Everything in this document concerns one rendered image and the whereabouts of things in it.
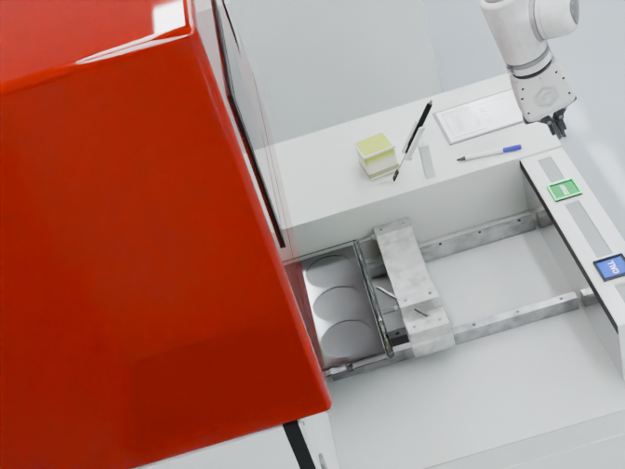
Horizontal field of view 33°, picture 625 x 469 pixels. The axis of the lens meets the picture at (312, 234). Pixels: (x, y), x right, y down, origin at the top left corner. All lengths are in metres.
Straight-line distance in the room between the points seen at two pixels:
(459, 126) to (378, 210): 0.30
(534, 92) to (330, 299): 0.58
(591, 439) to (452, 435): 0.25
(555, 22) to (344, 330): 0.70
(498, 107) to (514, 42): 0.55
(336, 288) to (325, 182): 0.30
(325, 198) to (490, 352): 0.52
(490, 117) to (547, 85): 0.44
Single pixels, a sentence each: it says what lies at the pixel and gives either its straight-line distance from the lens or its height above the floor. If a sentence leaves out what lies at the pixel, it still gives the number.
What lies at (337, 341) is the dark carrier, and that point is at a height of 0.90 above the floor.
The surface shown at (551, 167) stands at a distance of 2.24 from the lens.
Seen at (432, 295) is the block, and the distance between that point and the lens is 2.06.
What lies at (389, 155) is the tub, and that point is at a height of 1.01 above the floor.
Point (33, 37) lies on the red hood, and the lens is 1.23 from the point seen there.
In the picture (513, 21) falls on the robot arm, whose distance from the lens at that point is 1.89.
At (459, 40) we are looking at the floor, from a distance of 4.81.
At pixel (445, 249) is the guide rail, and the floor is 0.84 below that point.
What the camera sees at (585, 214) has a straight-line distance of 2.11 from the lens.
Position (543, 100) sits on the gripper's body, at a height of 1.20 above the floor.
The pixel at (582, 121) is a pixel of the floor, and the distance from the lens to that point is 4.10.
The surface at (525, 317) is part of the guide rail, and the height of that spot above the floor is 0.84.
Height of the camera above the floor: 2.26
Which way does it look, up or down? 36 degrees down
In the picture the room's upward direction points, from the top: 18 degrees counter-clockwise
